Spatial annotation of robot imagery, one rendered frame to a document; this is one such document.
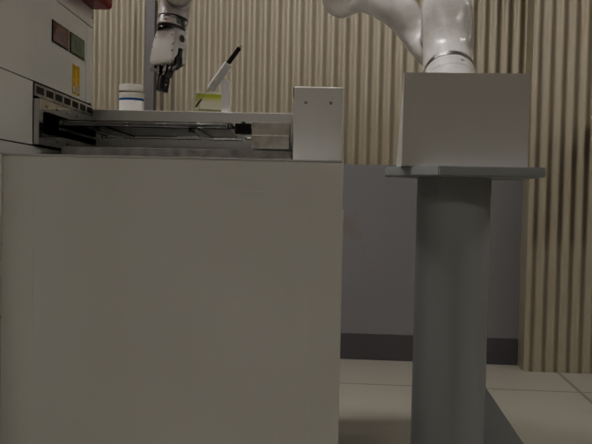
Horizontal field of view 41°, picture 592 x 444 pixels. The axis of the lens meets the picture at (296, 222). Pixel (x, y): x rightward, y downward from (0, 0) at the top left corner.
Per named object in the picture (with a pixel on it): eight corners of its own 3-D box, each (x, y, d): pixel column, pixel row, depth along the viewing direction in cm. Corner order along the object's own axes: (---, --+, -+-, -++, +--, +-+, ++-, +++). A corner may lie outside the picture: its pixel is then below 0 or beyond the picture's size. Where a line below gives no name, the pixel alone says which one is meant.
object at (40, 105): (31, 144, 163) (31, 97, 163) (89, 154, 207) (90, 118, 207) (40, 144, 163) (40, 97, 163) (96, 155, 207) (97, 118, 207)
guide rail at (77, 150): (61, 159, 173) (61, 145, 173) (63, 160, 175) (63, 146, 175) (291, 164, 173) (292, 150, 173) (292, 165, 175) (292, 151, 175)
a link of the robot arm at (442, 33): (473, 94, 192) (465, 38, 208) (480, 28, 178) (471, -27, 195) (422, 96, 193) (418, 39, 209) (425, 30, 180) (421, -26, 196)
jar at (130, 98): (115, 116, 226) (116, 83, 226) (122, 119, 233) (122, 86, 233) (140, 117, 226) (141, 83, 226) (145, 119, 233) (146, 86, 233)
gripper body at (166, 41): (194, 29, 219) (188, 69, 218) (169, 33, 226) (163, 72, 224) (173, 19, 213) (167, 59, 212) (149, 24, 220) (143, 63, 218)
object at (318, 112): (292, 160, 152) (293, 85, 151) (296, 169, 207) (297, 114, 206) (342, 161, 152) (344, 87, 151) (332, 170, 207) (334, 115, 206)
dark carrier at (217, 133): (63, 124, 169) (63, 121, 169) (105, 136, 203) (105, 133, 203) (225, 127, 169) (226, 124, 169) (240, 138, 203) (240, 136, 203)
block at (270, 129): (251, 135, 170) (252, 121, 170) (253, 136, 173) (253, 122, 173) (289, 136, 170) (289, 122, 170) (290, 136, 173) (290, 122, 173)
